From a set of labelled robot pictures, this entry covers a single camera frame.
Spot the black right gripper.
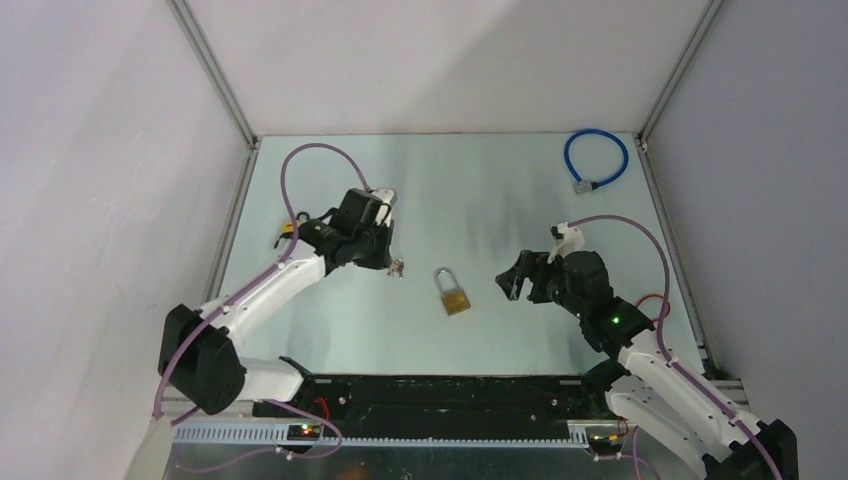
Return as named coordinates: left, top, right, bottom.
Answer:
left=495, top=250, right=587, bottom=319

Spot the silver key bunch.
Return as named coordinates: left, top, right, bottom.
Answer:
left=387, top=257, right=405, bottom=279

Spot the brass padlock silver shackle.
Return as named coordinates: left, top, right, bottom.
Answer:
left=434, top=267, right=471, bottom=316

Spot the yellow padlock black shackle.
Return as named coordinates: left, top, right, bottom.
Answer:
left=278, top=212, right=311, bottom=240

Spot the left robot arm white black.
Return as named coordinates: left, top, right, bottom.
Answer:
left=157, top=188, right=397, bottom=417

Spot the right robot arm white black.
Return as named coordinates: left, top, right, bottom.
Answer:
left=495, top=250, right=799, bottom=479

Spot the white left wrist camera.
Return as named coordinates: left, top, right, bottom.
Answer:
left=371, top=188, right=397, bottom=224

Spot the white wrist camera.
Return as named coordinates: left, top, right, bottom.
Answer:
left=547, top=222, right=585, bottom=264
left=371, top=188, right=397, bottom=224

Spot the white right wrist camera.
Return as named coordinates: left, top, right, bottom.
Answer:
left=547, top=222, right=585, bottom=264

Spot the blue cable lock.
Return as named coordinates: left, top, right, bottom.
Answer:
left=562, top=128, right=631, bottom=195

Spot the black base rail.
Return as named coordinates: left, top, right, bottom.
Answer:
left=291, top=375, right=635, bottom=441

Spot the red wire loop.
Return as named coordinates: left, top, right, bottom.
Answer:
left=635, top=294, right=672, bottom=325

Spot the grey slotted cable duct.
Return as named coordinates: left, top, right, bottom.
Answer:
left=173, top=423, right=591, bottom=449

